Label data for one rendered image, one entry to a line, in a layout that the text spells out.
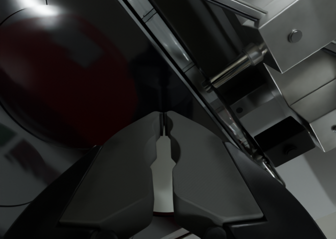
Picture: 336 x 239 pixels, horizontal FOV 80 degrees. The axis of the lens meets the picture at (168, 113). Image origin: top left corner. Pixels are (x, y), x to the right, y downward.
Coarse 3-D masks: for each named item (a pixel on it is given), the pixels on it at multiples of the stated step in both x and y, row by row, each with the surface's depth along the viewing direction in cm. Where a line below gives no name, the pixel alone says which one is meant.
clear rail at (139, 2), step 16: (128, 0) 11; (144, 0) 11; (160, 16) 12; (160, 32) 12; (160, 48) 13; (176, 48) 12; (176, 64) 13; (192, 64) 13; (192, 80) 13; (208, 80) 14; (208, 96) 14; (224, 112) 14; (224, 128) 15; (240, 128) 15; (240, 144) 16; (256, 144) 16; (256, 160) 16
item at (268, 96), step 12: (240, 84) 22; (252, 84) 20; (264, 84) 19; (228, 96) 21; (240, 96) 20; (252, 96) 20; (264, 96) 20; (204, 108) 23; (240, 108) 20; (252, 108) 20; (216, 120) 21
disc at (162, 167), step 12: (156, 144) 16; (168, 144) 16; (168, 156) 16; (156, 168) 17; (168, 168) 17; (156, 180) 18; (168, 180) 18; (156, 192) 18; (168, 192) 19; (156, 204) 19; (168, 204) 19
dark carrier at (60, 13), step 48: (0, 0) 11; (48, 0) 11; (96, 0) 11; (0, 48) 13; (48, 48) 13; (96, 48) 13; (144, 48) 13; (0, 96) 14; (48, 96) 14; (96, 96) 14; (144, 96) 14; (192, 96) 14; (0, 144) 16; (48, 144) 16; (96, 144) 16; (0, 192) 18
